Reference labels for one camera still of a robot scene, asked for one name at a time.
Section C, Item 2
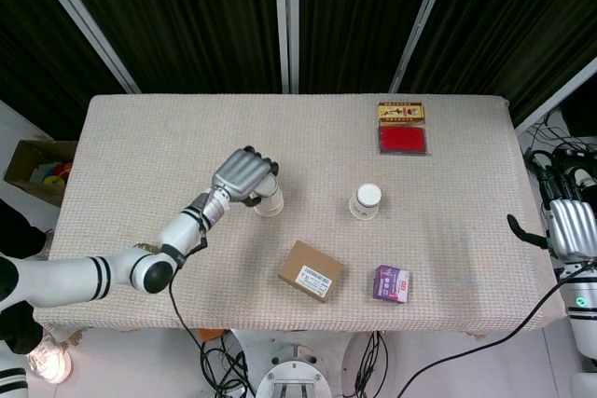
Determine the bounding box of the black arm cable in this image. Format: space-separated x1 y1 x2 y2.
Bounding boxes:
166 211 211 353
395 260 597 398

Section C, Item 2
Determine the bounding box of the open cardboard box with toys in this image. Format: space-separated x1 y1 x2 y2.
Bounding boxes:
3 139 79 209

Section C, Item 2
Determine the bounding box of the white frame post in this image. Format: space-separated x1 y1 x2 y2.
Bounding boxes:
389 0 462 93
512 62 597 134
273 0 300 94
22 0 142 95

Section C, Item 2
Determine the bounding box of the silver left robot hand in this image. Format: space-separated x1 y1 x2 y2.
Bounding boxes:
212 145 280 208

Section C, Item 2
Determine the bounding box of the open red ink pad tin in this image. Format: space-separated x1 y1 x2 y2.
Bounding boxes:
375 101 430 157

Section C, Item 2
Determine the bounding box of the black floor cable bundle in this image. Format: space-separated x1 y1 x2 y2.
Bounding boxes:
199 336 258 398

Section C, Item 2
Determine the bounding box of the brown cardboard box white label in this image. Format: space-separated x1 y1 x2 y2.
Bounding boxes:
278 240 345 305

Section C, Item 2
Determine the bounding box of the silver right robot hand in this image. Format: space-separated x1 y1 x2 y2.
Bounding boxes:
507 199 597 259

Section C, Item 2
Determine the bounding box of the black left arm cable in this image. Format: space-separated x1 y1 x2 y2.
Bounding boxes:
166 211 211 353

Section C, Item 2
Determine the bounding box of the black curtain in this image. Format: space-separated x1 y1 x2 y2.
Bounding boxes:
0 0 597 125

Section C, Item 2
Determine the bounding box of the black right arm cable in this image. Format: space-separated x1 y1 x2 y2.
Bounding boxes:
395 260 597 398

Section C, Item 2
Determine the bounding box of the white sneaker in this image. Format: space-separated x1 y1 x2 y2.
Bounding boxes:
26 326 74 384

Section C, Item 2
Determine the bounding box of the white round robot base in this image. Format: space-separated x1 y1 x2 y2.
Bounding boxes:
255 344 333 398

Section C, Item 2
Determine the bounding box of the black equipment with cables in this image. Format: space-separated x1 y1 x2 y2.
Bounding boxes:
525 145 597 206

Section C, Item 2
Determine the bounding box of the purple printed carton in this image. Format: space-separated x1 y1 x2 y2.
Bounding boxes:
371 265 412 305

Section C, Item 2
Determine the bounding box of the beige waffle tablecloth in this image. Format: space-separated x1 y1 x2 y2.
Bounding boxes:
35 93 563 338

